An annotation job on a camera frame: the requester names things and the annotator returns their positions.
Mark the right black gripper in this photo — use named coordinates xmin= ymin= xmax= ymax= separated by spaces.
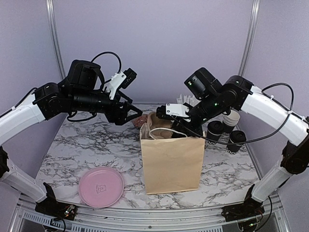
xmin=172 ymin=92 xmax=224 ymax=138

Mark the black paper coffee cup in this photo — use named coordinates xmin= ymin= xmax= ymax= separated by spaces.
xmin=226 ymin=143 xmax=243 ymax=155
xmin=206 ymin=129 xmax=222 ymax=145

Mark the black coffee cup lid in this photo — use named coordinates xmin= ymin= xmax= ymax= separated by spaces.
xmin=207 ymin=120 xmax=224 ymax=135

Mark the brown cardboard cup carrier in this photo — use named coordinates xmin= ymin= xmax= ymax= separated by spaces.
xmin=147 ymin=112 xmax=173 ymax=139

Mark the brown paper bag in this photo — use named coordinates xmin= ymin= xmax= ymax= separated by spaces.
xmin=140 ymin=122 xmax=205 ymax=195

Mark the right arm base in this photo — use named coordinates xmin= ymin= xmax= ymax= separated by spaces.
xmin=221 ymin=184 xmax=265 ymax=222

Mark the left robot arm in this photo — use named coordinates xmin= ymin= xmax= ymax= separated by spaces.
xmin=0 ymin=60 xmax=142 ymax=145

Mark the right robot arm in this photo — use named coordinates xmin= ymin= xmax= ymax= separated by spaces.
xmin=166 ymin=67 xmax=309 ymax=217

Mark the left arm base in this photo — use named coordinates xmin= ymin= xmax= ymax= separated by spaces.
xmin=35 ymin=182 xmax=77 ymax=221

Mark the bundle of white straws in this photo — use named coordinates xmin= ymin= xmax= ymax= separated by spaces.
xmin=176 ymin=94 xmax=194 ymax=105

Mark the stack of paper cups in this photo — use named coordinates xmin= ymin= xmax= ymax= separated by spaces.
xmin=222 ymin=110 xmax=240 ymax=136

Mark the pink plate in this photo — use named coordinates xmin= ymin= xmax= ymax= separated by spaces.
xmin=78 ymin=166 xmax=125 ymax=208

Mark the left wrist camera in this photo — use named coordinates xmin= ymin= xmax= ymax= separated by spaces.
xmin=103 ymin=68 xmax=137 ymax=100

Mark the left aluminium frame post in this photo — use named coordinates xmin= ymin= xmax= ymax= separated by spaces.
xmin=46 ymin=0 xmax=66 ymax=80

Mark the aluminium frame post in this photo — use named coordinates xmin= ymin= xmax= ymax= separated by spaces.
xmin=46 ymin=0 xmax=66 ymax=80
xmin=238 ymin=0 xmax=261 ymax=77

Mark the right aluminium frame post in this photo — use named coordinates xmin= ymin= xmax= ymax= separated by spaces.
xmin=238 ymin=0 xmax=261 ymax=77

